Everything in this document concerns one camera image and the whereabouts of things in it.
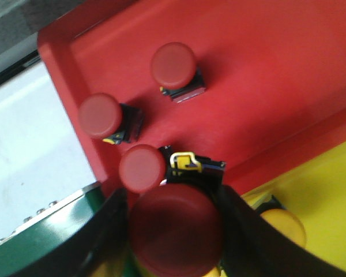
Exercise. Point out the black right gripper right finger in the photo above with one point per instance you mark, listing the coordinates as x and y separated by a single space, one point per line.
252 247

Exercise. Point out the red button in tray left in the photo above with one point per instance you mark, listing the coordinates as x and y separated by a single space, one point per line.
102 117

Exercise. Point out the green conveyor belt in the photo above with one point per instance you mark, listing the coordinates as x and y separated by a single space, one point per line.
49 233

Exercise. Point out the red plastic tray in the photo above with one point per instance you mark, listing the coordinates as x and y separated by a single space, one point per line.
275 75

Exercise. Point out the yellow button in yellow tray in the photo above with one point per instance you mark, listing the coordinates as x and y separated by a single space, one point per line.
285 222

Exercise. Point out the red button in tray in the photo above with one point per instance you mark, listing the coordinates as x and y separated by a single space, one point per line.
102 117
174 68

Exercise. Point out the aluminium conveyor frame rail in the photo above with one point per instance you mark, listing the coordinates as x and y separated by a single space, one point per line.
53 207

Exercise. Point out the red mushroom push button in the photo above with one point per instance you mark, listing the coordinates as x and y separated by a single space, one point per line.
142 168

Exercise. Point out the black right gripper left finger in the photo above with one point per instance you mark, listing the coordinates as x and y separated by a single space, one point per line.
99 247

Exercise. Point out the yellow plastic tray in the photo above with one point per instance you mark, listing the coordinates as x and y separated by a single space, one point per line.
315 192

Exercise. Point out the grey stone slab left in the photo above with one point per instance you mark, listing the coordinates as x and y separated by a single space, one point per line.
20 19

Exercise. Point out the red button in tray far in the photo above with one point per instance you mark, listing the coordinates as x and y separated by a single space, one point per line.
174 68

